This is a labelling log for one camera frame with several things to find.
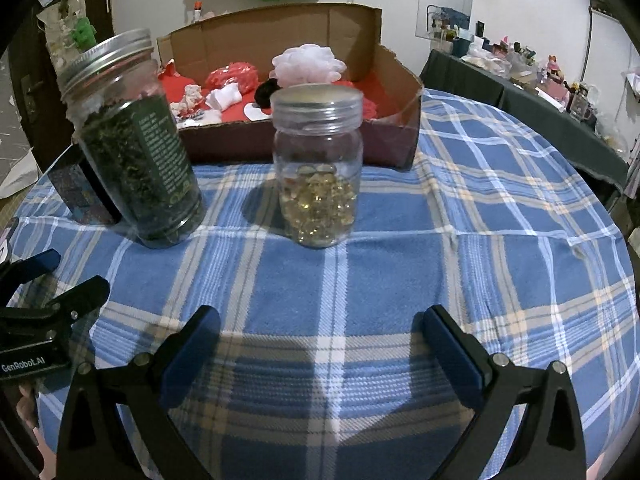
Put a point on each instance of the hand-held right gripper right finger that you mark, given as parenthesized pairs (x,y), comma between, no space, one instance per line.
(450,355)

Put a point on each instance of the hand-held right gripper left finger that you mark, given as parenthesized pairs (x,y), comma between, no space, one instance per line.
(192,350)

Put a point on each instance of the red mesh bath loofah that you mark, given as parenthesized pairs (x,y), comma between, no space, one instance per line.
(232,77)

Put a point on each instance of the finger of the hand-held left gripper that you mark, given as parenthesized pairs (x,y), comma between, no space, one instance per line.
(40,262)
(85,295)

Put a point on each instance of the small jar of yellow capsules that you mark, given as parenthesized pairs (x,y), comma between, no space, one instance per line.
(315,160)

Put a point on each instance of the beige plush toy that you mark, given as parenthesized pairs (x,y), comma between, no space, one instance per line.
(192,95)

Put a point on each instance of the desk with dark cloth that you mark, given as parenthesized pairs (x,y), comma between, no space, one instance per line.
(475,80)

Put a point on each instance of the large glass jar of herbs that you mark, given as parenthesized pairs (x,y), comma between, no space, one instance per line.
(135,170)

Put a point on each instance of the green plush toy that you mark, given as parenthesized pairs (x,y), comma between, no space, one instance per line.
(82,32)

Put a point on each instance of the blue plaid blanket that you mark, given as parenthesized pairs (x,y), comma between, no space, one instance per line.
(400,260)

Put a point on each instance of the wall mirror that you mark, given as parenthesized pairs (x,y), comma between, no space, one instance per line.
(445,5)

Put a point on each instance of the white bottle red cap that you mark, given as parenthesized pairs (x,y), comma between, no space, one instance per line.
(197,12)

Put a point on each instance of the row of small desk items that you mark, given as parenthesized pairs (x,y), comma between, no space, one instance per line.
(500,55)

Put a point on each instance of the cardboard box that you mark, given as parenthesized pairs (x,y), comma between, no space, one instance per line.
(300,35)

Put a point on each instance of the white refrigerator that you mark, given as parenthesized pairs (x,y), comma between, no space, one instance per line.
(615,45)

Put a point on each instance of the clear hanging organizer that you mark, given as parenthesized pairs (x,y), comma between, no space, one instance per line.
(55,35)

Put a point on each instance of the person's left hand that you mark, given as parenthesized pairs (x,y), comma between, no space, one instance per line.
(25,405)

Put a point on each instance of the white mesh bath loofah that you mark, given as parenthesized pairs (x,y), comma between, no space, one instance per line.
(310,65)

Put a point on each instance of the red knitted pouch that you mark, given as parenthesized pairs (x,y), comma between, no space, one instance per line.
(369,107)

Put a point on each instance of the black pompom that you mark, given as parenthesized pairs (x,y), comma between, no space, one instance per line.
(265,92)

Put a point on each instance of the white paper sheet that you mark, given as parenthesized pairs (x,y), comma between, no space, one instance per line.
(15,180)

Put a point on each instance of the white plush piece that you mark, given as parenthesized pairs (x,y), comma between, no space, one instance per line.
(222,96)

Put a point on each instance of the dark wooden door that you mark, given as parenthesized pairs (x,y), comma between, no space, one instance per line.
(35,125)

